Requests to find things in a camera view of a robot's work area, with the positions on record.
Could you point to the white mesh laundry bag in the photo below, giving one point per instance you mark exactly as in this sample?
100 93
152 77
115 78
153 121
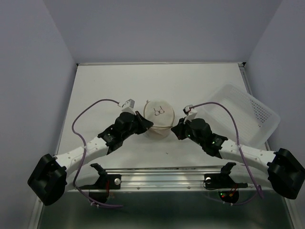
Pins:
162 115

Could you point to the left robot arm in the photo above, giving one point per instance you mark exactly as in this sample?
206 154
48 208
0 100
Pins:
48 179

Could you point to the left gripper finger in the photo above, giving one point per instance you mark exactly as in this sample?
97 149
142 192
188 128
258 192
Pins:
142 122
143 129

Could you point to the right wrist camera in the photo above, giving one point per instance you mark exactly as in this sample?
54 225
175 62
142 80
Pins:
190 113

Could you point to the aluminium mounting rail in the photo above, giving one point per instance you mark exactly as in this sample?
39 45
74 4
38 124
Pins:
171 179

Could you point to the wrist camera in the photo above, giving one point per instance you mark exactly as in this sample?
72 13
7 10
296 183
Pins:
127 106
190 113

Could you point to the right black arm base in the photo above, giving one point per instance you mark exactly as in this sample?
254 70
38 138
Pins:
229 189

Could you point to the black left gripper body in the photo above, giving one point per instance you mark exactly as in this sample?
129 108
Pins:
126 134

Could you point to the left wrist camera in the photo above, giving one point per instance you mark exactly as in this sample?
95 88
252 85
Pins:
127 106

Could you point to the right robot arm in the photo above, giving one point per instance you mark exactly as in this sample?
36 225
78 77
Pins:
285 174

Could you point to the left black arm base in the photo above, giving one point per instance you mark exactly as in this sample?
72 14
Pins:
96 186

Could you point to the white perforated plastic basket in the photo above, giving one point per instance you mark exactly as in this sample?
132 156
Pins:
255 121

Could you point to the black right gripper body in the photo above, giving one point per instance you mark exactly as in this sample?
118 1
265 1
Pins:
197 140

